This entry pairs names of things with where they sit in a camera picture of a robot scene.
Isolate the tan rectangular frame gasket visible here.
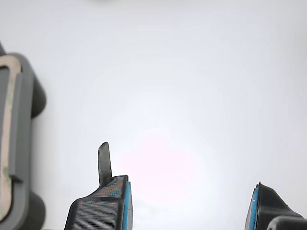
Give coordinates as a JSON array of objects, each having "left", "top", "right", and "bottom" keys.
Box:
[{"left": 0, "top": 54, "right": 23, "bottom": 221}]

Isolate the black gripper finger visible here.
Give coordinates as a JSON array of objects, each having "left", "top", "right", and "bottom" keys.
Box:
[
  {"left": 244, "top": 181, "right": 307, "bottom": 230},
  {"left": 63, "top": 141, "right": 133, "bottom": 230}
]

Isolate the gray tabbed holder plate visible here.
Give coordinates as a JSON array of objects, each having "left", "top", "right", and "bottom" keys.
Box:
[{"left": 0, "top": 40, "right": 47, "bottom": 230}]

